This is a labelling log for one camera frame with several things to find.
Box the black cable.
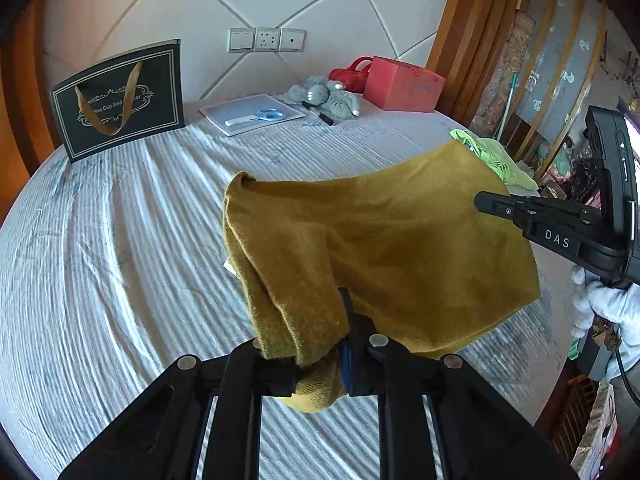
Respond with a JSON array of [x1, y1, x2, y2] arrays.
[[614, 347, 640, 393]]

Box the white wall power socket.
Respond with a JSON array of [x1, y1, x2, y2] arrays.
[[254, 27, 282, 53]]

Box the grey plush toy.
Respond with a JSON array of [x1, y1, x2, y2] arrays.
[[287, 75, 361, 121]]

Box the wooden lattice screen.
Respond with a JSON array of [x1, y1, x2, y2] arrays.
[[492, 0, 608, 181]]

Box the light green cloth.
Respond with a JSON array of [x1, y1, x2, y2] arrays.
[[449, 128, 539, 192]]

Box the blue handled scissors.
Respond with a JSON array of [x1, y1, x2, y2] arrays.
[[224, 108, 284, 127]]

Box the red box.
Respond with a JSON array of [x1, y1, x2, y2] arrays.
[[363, 56, 447, 114]]

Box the black paper gift bag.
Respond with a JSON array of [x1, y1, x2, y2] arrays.
[[50, 38, 186, 164]]

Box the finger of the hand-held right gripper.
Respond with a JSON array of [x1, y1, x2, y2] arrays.
[[474, 190, 608, 232], [520, 224, 629, 287]]

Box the person's right hand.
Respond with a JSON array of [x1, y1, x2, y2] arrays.
[[570, 264, 640, 340]]

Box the white wall light switch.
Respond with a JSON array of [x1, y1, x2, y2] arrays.
[[228, 27, 256, 54]]

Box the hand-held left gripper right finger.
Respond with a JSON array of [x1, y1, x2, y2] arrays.
[[337, 287, 581, 480]]

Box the white wall round-hole socket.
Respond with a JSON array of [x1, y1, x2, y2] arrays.
[[279, 27, 306, 53]]

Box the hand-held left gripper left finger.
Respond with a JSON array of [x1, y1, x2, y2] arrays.
[[57, 337, 301, 480]]

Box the mustard yellow printed t-shirt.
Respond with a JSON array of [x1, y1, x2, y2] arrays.
[[222, 140, 542, 413]]

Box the black pen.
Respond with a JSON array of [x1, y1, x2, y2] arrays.
[[301, 100, 335, 126]]

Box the red handbag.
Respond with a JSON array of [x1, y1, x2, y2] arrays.
[[328, 57, 374, 94]]

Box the striped bed sheet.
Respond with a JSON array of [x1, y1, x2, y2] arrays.
[[0, 95, 576, 480]]

